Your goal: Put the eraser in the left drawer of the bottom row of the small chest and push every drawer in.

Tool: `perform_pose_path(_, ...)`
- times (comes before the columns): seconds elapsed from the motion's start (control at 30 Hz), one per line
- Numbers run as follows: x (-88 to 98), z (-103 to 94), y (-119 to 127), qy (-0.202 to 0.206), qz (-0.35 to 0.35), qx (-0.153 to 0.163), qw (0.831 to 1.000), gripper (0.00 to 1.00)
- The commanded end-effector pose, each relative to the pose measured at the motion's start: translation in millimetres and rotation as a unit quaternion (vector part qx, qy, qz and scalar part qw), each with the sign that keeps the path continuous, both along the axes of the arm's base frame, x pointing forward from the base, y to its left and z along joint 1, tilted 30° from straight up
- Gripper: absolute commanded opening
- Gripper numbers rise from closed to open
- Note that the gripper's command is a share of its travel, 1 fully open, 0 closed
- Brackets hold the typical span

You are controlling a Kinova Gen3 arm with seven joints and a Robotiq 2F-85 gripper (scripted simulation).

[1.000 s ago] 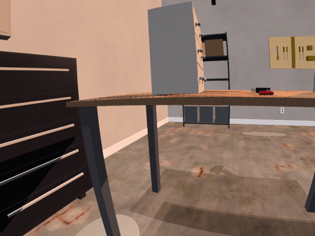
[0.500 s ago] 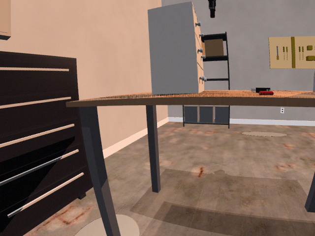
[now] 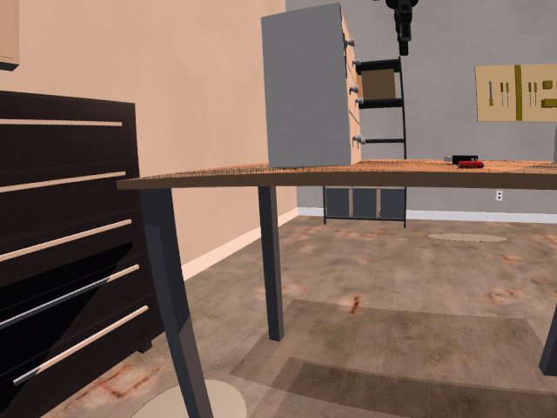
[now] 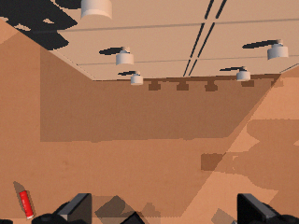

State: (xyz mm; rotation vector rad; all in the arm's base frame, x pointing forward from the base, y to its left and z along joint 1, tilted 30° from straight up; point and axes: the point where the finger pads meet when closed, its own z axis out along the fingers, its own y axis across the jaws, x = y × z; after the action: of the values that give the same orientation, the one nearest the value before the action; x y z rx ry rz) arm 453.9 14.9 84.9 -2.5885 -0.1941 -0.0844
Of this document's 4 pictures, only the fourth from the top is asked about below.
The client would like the red battery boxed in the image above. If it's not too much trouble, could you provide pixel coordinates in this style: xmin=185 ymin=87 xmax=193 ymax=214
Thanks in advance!
xmin=20 ymin=190 xmax=34 ymax=218

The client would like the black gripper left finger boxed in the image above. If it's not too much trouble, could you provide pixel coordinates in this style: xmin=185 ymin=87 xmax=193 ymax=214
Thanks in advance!
xmin=0 ymin=193 xmax=93 ymax=224

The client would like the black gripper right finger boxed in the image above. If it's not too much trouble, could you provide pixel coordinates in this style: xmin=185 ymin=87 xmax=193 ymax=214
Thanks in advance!
xmin=236 ymin=193 xmax=299 ymax=224

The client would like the black 9v battery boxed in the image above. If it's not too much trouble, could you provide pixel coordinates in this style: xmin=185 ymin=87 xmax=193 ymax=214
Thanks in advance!
xmin=121 ymin=212 xmax=145 ymax=224

